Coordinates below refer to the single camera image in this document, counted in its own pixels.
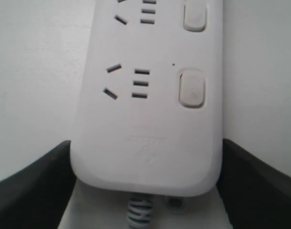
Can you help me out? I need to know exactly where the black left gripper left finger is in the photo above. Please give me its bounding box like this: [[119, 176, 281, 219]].
[[0, 140, 76, 229]]

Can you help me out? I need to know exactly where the grey power strip cable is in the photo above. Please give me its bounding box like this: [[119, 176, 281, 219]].
[[127, 193, 153, 229]]

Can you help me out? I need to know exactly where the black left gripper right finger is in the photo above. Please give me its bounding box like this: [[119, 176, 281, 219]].
[[217, 139, 291, 229]]

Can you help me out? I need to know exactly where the white power strip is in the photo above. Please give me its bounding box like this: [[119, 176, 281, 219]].
[[70, 0, 223, 197]]

